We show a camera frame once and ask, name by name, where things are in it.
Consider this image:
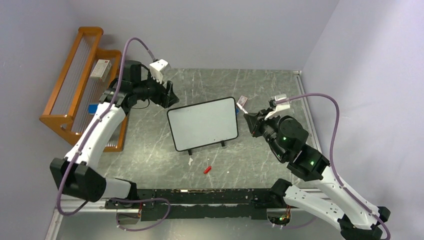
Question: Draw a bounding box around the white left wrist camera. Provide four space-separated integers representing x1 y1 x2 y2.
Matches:
149 59 171 85

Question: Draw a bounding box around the small red white box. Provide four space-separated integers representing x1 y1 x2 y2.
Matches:
238 95 248 106

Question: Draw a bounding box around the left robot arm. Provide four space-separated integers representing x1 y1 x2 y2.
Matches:
49 59 179 208

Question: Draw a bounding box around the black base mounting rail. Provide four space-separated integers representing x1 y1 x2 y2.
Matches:
104 188 287 222

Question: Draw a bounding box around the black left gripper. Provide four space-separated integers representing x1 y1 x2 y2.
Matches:
134 69 180 109

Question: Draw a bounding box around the blue eraser on rack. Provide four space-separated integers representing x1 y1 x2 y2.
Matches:
87 103 99 115

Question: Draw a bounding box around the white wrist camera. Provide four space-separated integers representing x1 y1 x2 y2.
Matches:
149 59 171 85
264 94 290 120

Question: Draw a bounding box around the white marker pen body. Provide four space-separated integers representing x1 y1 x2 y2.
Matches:
236 103 248 114

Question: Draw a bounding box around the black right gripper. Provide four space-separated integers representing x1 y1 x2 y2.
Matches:
244 107 288 160

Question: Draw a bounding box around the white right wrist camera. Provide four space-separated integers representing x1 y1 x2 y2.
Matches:
264 94 290 120

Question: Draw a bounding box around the black framed whiteboard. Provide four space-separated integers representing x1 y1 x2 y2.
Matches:
166 96 239 155

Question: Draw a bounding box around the orange wooden tiered rack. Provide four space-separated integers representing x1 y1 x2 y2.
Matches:
39 26 122 146

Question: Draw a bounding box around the red marker cap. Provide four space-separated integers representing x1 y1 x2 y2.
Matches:
203 166 212 174

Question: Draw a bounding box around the white red box on rack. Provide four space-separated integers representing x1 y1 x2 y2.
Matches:
89 59 112 82

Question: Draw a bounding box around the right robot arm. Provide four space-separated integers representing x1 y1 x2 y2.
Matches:
243 109 391 240

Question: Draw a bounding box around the aluminium frame rail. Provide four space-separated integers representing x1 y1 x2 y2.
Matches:
44 71 357 240

